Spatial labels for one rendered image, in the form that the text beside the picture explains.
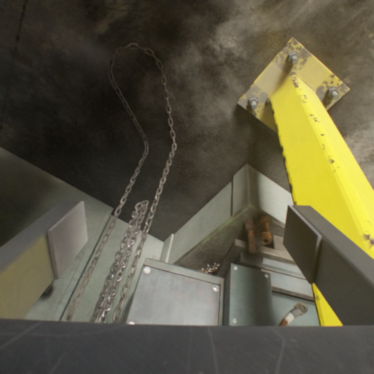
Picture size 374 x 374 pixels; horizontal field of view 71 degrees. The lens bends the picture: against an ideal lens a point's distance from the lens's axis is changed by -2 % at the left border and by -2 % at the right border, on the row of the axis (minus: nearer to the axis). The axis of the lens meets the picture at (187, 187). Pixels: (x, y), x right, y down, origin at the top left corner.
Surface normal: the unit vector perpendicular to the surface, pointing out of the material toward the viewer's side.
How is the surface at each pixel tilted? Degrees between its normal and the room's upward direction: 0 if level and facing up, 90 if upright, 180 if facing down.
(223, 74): 0
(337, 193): 90
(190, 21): 0
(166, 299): 90
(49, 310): 90
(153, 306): 90
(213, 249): 0
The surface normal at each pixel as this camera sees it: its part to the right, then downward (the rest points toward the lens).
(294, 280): 0.14, -0.33
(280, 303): 0.23, -0.72
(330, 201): -0.83, -0.50
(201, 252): -0.14, 0.64
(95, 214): 0.55, -0.58
